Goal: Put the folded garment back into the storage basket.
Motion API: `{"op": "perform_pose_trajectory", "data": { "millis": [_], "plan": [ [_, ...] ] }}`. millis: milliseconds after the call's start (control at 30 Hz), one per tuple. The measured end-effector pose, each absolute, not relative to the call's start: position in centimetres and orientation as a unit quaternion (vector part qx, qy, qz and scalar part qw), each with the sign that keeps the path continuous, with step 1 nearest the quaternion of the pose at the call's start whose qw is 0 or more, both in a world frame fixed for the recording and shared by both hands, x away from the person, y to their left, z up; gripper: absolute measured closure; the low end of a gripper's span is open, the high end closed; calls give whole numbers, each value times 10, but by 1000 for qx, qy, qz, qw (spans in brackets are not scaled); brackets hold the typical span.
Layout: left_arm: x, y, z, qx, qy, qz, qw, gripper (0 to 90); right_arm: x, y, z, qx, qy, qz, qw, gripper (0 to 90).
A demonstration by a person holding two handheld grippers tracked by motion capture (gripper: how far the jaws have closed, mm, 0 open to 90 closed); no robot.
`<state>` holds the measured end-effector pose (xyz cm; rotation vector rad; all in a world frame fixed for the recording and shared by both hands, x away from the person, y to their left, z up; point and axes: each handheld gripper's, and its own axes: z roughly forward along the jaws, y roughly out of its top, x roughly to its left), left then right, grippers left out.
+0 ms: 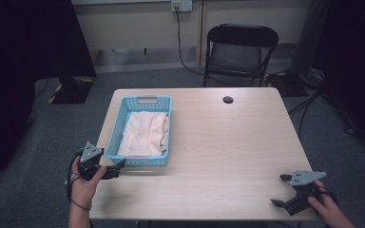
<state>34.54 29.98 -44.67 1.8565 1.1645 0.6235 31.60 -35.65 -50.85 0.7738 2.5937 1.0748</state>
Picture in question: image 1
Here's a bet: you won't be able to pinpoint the white wall socket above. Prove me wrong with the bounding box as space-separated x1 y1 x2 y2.
170 0 193 13

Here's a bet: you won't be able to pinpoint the person's right hand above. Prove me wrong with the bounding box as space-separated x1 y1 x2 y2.
307 180 340 223

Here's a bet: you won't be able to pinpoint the blue plastic basket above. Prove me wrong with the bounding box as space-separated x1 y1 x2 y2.
105 95 173 168

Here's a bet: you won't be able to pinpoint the black folding chair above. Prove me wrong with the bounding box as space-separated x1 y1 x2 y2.
202 23 279 88

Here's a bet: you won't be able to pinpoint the dark curtain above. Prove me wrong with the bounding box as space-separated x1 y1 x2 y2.
310 0 365 156
0 0 98 184

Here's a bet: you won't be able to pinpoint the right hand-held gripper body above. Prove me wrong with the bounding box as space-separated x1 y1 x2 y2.
283 169 328 217

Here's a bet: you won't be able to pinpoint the black wall cable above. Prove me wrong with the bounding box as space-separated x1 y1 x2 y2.
174 6 206 78

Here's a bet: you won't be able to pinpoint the pale pink cloth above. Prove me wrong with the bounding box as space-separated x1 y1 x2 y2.
116 110 170 157

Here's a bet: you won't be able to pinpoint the black floor cables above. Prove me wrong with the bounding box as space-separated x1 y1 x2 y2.
287 70 362 137

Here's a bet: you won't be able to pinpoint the person's left hand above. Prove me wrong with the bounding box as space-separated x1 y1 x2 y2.
67 154 108 211

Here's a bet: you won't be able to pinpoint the black stand base striped tape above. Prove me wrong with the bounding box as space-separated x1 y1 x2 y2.
47 75 96 105

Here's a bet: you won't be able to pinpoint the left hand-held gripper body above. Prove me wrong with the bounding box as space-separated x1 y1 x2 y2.
76 141 105 182

